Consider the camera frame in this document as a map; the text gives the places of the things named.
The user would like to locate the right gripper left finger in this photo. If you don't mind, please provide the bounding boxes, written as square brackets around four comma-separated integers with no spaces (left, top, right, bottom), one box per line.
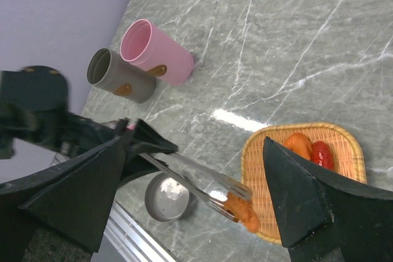
[1,137,125,261]

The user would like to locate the pink cylindrical container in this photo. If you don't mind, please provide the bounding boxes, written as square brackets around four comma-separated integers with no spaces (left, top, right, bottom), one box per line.
[120,19,194,86]

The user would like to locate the metal tongs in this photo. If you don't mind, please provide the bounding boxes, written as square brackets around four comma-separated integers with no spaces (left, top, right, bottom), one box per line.
[104,119,253,222]

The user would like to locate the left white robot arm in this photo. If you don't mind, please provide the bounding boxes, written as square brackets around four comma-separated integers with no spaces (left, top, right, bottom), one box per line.
[1,66,179,161]

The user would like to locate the woven bamboo tray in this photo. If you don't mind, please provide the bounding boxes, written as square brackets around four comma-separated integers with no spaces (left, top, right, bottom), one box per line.
[241,122,367,245]

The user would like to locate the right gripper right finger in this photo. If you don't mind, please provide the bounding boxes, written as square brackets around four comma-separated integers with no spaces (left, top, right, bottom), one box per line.
[263,137,392,261]

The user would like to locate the fried chicken nugget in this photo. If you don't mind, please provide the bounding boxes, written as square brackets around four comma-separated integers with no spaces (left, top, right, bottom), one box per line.
[224,192,260,233]

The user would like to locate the grey cylindrical container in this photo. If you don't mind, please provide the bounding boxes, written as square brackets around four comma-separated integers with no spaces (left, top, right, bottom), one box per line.
[87,48,157,104]

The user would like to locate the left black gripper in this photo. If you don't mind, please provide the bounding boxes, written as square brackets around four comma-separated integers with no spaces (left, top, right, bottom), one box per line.
[58,112,179,169]

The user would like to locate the grey round lid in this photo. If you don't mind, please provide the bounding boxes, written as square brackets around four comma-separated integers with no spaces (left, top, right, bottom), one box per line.
[144,173,193,223]

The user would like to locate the red sausage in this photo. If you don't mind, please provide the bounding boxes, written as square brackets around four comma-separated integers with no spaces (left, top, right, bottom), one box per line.
[311,141,335,171]

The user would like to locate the aluminium mounting rail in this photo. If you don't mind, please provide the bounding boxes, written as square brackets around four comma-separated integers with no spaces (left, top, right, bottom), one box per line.
[91,201,179,262]

